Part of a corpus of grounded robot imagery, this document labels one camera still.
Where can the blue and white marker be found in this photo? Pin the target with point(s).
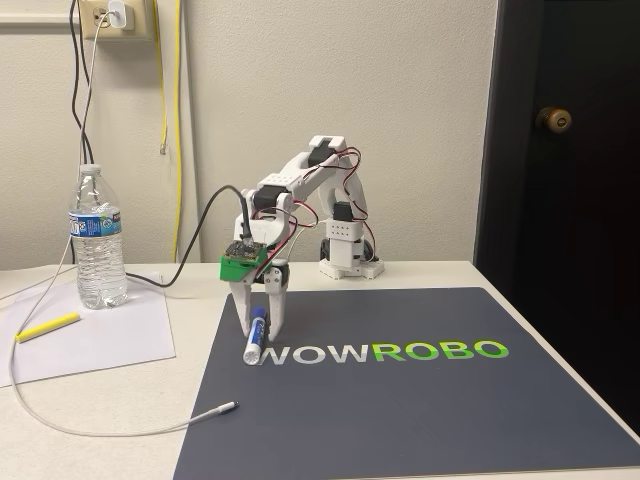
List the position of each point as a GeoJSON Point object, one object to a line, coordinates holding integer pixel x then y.
{"type": "Point", "coordinates": [256, 337]}

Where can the white paper sheet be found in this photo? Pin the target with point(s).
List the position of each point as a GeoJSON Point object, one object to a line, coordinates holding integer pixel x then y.
{"type": "Point", "coordinates": [110, 340]}

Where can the clear plastic water bottle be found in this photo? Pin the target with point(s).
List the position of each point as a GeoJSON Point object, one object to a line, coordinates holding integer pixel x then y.
{"type": "Point", "coordinates": [99, 255]}

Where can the dark grey WOWROBO mat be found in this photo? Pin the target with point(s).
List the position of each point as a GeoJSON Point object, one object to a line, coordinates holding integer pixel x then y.
{"type": "Point", "coordinates": [400, 415]}

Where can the yellow stick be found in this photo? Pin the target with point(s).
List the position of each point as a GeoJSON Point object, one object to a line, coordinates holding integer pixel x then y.
{"type": "Point", "coordinates": [47, 328]}

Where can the dark door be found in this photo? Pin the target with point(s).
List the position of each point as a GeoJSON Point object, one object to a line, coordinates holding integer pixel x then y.
{"type": "Point", "coordinates": [565, 225]}

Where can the brass door knob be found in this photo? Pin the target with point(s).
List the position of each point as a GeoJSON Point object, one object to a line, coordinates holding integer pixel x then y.
{"type": "Point", "coordinates": [552, 120]}

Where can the green mounted camera module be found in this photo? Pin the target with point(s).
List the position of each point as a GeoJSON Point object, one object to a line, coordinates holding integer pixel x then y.
{"type": "Point", "coordinates": [235, 270]}

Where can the beige wall outlet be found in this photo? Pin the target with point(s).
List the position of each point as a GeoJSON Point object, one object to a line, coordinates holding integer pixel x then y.
{"type": "Point", "coordinates": [142, 22]}

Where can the white wall charger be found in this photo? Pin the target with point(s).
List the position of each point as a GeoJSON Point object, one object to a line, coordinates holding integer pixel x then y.
{"type": "Point", "coordinates": [121, 15]}

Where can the white wall trim strip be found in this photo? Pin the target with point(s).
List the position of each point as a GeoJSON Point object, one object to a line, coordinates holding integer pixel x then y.
{"type": "Point", "coordinates": [35, 17]}

